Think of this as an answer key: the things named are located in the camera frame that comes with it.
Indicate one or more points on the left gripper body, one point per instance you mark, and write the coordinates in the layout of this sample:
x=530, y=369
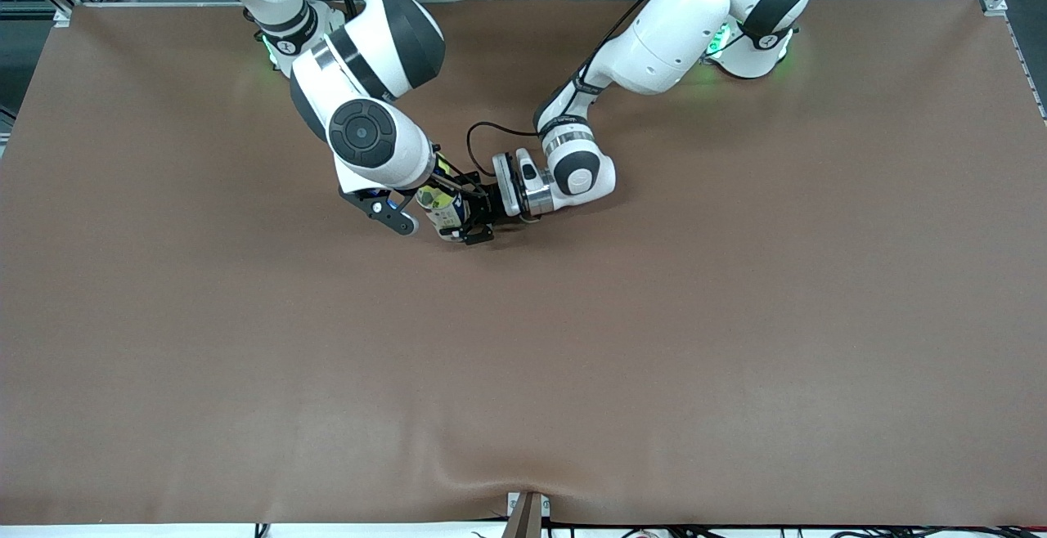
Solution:
x=489, y=200

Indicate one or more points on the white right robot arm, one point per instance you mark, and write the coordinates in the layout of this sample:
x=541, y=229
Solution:
x=397, y=162

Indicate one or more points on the white blue tennis ball can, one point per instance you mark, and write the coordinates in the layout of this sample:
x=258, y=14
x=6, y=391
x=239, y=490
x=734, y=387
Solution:
x=442, y=212

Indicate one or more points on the brown table mat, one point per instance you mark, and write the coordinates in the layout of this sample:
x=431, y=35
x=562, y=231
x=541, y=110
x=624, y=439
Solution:
x=523, y=399

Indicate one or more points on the metal clamp bracket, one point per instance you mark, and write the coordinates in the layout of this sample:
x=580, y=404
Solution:
x=527, y=517

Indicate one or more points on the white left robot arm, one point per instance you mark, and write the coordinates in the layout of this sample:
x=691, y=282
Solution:
x=671, y=39

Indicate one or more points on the aluminium table edge rail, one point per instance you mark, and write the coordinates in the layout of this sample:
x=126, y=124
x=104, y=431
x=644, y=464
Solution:
x=164, y=4

